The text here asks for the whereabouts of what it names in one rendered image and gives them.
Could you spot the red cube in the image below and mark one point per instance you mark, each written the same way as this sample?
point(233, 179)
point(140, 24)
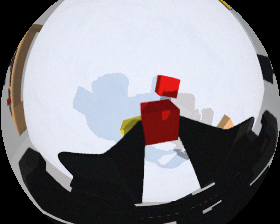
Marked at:
point(160, 121)
point(167, 86)

